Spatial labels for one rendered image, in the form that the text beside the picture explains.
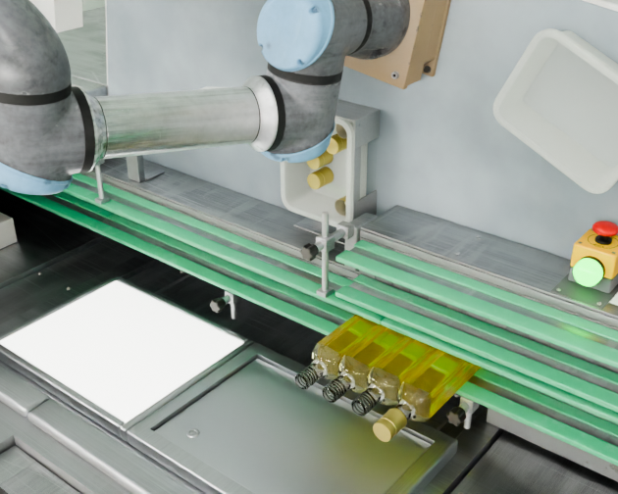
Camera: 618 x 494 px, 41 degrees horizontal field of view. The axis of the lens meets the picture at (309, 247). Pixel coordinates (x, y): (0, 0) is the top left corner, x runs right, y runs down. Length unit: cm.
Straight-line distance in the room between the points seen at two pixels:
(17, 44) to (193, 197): 88
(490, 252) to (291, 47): 51
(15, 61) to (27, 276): 109
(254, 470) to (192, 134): 57
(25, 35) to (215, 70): 81
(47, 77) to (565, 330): 81
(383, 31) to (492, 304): 46
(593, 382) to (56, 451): 91
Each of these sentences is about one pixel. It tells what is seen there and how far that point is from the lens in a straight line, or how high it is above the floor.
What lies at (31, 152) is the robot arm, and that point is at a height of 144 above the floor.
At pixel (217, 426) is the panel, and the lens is 149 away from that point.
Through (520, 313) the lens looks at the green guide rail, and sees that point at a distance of 133.
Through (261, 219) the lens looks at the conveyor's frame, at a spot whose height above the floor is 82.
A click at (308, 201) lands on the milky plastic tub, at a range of 166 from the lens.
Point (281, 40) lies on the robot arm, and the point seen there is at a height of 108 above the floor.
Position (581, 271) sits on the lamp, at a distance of 134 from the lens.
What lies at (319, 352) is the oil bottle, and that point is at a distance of 140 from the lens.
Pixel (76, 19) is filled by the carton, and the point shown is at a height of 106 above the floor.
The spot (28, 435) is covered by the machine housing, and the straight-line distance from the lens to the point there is 158.
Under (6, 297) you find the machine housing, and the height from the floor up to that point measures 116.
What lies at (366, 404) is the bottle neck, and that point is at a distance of 131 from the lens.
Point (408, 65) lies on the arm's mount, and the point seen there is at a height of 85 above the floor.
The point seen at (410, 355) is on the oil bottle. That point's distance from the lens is 139.
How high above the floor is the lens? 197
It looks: 43 degrees down
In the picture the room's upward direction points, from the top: 121 degrees counter-clockwise
